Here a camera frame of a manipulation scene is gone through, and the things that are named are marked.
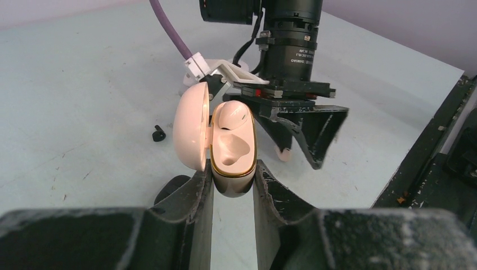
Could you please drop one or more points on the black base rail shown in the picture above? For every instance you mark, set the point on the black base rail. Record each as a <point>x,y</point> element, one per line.
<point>439,171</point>

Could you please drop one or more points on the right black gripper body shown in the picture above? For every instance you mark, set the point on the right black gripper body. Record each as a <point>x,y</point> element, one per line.
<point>285,95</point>

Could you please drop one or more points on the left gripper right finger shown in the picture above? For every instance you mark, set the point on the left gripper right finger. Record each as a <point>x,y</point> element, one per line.
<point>290,233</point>

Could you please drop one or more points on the black earbud left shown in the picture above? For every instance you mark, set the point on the black earbud left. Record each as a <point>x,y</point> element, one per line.
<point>158,134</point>

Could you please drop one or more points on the beige earbud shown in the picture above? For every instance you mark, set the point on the beige earbud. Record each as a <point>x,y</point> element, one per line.
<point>233,114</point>
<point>284,154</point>

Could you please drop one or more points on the beige earbud charging case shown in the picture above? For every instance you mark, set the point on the beige earbud charging case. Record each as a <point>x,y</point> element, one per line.
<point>197,137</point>

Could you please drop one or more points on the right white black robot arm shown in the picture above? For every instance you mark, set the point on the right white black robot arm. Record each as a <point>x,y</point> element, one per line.
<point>285,31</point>

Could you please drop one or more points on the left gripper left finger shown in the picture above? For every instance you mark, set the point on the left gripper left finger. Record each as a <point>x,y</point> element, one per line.
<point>176,233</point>

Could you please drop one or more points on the black earbud charging case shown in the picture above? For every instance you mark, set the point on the black earbud charging case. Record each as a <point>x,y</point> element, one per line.
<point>170,187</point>

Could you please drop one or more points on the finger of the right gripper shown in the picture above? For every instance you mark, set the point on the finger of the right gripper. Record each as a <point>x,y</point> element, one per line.
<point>314,132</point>
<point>273,119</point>

